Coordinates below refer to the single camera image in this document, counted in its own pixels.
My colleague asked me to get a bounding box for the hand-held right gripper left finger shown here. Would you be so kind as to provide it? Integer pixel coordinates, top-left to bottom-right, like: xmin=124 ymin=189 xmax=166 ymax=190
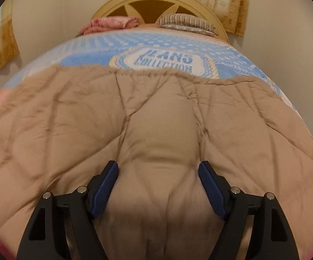
xmin=16 ymin=160 xmax=119 ymax=260

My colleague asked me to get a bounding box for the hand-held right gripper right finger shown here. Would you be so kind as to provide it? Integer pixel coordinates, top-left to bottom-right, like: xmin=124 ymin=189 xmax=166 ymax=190
xmin=198 ymin=161 xmax=300 ymax=260

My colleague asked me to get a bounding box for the beige quilted puffer jacket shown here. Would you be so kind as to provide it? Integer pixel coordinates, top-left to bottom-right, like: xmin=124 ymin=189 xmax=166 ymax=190
xmin=0 ymin=65 xmax=313 ymax=260

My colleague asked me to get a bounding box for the blue printed bed blanket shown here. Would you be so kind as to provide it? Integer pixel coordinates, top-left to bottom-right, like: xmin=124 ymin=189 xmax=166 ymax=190
xmin=0 ymin=30 xmax=308 ymax=260

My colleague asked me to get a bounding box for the pink floral folded quilt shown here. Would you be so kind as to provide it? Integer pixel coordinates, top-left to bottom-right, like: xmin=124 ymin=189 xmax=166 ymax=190
xmin=76 ymin=16 xmax=140 ymax=36

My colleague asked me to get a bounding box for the striped pillow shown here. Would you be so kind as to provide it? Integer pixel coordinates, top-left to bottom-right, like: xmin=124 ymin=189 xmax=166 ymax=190
xmin=156 ymin=13 xmax=219 ymax=36

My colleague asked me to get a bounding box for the yellow patterned window curtain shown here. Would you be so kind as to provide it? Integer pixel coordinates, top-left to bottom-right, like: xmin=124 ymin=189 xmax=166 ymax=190
xmin=129 ymin=0 xmax=251 ymax=37

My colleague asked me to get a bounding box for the cream wooden headboard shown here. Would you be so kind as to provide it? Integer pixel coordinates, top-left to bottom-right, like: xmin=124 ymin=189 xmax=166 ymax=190
xmin=91 ymin=0 xmax=229 ymax=42

